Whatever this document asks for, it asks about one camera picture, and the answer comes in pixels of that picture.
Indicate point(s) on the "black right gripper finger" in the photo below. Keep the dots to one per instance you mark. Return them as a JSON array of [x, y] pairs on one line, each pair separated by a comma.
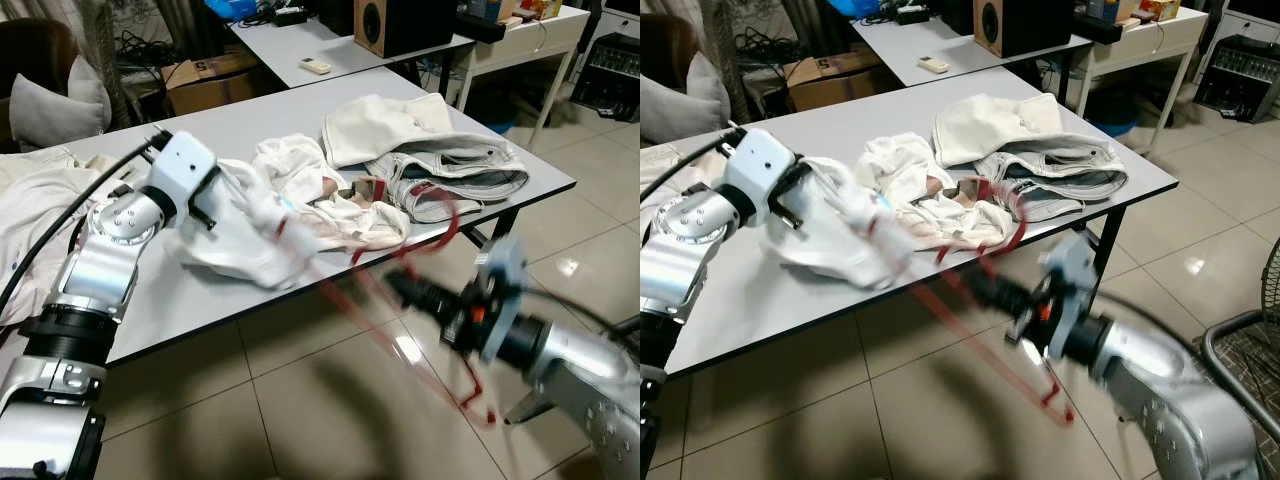
[[425, 304], [415, 286], [992, 284], [1000, 303]]

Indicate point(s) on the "red plastic hanger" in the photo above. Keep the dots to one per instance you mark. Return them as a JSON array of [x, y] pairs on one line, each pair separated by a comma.
[[1022, 222], [455, 225]]

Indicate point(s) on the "white shirt green print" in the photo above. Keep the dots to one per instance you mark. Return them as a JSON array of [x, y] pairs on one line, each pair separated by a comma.
[[830, 262], [240, 260]]

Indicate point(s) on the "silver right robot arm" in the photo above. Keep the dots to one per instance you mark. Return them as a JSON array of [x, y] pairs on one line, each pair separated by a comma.
[[590, 400], [1180, 400]]

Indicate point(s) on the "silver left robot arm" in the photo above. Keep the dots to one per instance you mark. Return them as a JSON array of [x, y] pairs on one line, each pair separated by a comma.
[[680, 260], [100, 270]]

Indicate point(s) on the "long grey table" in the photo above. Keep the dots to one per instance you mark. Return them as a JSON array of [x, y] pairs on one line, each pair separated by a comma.
[[200, 305], [800, 320]]

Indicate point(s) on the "cardboard box black print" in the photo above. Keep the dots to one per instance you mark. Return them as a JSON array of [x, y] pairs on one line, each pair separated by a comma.
[[210, 88], [830, 85]]

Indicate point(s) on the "cream trousers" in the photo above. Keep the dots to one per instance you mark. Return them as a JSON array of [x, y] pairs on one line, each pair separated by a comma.
[[470, 170], [1070, 170]]

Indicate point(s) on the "grey pillow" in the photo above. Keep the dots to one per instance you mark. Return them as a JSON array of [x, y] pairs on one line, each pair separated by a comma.
[[680, 110], [55, 115]]

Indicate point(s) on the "cream hooded top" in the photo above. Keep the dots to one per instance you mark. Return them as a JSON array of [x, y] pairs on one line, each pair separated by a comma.
[[990, 125], [380, 125]]

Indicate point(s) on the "grey patterned curtain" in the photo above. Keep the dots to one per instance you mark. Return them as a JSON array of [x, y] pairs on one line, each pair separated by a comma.
[[725, 50], [100, 50]]

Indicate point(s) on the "white desk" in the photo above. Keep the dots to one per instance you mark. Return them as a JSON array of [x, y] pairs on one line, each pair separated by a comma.
[[900, 45], [280, 45]]

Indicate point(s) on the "beige remote control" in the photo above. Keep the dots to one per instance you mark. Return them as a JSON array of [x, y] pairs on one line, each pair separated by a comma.
[[935, 64], [315, 66]]

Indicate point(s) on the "blue round bin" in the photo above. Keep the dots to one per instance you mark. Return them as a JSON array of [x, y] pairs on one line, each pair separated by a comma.
[[1112, 112], [495, 110]]

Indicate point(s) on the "blue bag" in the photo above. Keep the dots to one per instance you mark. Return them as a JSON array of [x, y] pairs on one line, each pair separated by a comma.
[[855, 7], [232, 8]]

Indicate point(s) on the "dark brown armchair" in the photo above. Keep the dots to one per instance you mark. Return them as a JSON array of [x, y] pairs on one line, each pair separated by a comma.
[[672, 45], [35, 50]]

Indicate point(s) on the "black audio equipment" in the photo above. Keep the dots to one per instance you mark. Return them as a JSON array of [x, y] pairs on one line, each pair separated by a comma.
[[610, 75], [1240, 75]]

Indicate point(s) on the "wooden speaker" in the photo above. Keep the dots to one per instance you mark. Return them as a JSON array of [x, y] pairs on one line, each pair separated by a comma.
[[400, 25], [1030, 25]]

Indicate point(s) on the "black sound bar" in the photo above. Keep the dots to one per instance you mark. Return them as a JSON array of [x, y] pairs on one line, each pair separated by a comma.
[[1098, 30], [480, 30]]

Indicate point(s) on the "white side table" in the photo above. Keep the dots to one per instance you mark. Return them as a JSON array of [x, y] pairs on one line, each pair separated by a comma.
[[1170, 30], [540, 30]]

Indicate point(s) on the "yellow red box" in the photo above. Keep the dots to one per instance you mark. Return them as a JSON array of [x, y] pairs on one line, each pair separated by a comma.
[[538, 8], [1158, 9]]

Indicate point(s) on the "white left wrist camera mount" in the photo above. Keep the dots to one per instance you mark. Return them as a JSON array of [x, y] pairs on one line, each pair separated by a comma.
[[180, 165], [757, 165]]

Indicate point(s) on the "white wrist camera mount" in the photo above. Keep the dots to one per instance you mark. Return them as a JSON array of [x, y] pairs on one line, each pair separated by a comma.
[[505, 270], [757, 165], [1072, 265], [180, 165]]

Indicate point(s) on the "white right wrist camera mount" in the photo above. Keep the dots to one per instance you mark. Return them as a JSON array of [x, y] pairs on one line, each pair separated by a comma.
[[1072, 265], [505, 270]]

